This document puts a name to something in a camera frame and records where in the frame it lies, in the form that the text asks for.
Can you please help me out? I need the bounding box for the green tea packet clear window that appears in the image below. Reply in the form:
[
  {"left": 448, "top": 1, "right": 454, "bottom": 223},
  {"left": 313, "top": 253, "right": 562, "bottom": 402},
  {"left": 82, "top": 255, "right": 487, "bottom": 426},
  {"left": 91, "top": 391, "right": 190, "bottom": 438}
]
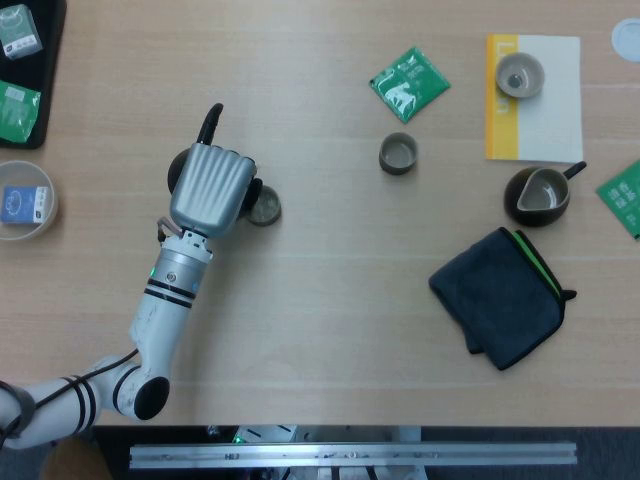
[{"left": 368, "top": 46, "right": 452, "bottom": 125}]

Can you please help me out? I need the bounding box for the aluminium profile rail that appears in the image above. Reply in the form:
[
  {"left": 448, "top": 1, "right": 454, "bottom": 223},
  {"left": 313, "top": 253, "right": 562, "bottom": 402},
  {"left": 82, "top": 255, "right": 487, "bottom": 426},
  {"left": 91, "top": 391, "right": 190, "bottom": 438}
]
[{"left": 128, "top": 440, "right": 579, "bottom": 470}]

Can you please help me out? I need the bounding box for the blue tea bag packet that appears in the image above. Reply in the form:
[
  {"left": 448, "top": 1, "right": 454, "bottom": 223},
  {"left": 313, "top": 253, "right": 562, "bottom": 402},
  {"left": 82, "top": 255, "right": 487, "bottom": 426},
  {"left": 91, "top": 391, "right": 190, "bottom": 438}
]
[{"left": 1, "top": 185, "right": 53, "bottom": 225}]

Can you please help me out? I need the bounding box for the yellow and white booklet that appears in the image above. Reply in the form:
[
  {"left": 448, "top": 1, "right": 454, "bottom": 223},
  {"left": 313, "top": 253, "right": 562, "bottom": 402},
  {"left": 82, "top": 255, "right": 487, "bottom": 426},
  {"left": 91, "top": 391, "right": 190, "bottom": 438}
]
[{"left": 484, "top": 33, "right": 585, "bottom": 164}]

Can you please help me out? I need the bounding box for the white round bowl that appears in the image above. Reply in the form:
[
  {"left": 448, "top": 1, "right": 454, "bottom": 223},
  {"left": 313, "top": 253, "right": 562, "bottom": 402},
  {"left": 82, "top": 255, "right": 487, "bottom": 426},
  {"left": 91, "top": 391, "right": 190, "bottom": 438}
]
[{"left": 0, "top": 159, "right": 60, "bottom": 243}]

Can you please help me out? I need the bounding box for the grey ceramic tea bowl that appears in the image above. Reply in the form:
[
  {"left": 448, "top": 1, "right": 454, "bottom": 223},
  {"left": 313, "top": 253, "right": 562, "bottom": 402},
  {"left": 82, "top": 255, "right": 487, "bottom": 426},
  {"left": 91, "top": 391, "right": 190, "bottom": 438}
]
[{"left": 494, "top": 51, "right": 546, "bottom": 99}]

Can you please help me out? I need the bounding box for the grey microfiber towel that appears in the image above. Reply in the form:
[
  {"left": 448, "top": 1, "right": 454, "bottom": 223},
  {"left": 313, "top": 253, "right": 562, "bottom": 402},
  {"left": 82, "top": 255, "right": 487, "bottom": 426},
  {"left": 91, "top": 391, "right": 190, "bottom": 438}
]
[{"left": 428, "top": 226, "right": 579, "bottom": 372}]

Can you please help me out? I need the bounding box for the dark ceramic fairness pitcher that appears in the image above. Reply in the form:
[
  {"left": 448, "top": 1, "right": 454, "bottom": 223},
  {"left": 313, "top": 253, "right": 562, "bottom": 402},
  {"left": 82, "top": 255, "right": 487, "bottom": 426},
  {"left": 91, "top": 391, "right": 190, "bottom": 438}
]
[{"left": 503, "top": 160, "right": 588, "bottom": 228}]

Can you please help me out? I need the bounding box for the green tea packet white print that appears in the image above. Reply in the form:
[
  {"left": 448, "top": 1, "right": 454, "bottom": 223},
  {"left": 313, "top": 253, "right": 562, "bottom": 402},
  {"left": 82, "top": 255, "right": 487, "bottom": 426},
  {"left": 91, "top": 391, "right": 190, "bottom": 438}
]
[{"left": 595, "top": 159, "right": 640, "bottom": 239}]

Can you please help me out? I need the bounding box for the green tea packet white label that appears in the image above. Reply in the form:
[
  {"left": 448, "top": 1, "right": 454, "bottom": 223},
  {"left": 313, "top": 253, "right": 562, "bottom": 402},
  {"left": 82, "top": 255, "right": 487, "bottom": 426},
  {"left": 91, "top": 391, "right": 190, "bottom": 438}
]
[{"left": 0, "top": 79, "right": 43, "bottom": 145}]

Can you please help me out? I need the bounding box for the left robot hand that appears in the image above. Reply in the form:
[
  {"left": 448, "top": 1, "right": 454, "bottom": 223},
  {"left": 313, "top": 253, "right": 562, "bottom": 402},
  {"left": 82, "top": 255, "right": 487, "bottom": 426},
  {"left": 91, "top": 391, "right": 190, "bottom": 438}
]
[{"left": 168, "top": 102, "right": 265, "bottom": 239}]

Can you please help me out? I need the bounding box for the round grey cable grommet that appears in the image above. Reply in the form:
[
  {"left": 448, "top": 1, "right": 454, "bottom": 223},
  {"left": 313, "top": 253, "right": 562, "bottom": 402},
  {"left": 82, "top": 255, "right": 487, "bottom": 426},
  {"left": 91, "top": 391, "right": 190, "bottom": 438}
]
[{"left": 610, "top": 17, "right": 640, "bottom": 62}]

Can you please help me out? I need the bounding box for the dark ceramic teacup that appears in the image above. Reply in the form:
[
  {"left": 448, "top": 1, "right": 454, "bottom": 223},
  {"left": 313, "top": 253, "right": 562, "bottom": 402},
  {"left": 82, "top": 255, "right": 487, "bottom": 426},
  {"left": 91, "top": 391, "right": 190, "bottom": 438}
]
[
  {"left": 248, "top": 184, "right": 282, "bottom": 228},
  {"left": 378, "top": 131, "right": 420, "bottom": 176}
]

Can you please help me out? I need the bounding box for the grey-green wrapped tea box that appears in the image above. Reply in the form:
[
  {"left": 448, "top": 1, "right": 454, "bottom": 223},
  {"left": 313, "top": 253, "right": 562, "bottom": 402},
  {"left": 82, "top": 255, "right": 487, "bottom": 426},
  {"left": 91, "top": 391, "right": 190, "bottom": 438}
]
[{"left": 0, "top": 3, "right": 44, "bottom": 62}]

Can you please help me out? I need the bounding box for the black plastic tray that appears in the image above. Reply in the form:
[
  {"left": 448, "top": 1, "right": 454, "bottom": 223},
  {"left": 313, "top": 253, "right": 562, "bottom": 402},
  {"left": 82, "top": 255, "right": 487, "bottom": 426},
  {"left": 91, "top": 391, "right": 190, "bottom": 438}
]
[{"left": 0, "top": 0, "right": 68, "bottom": 150}]

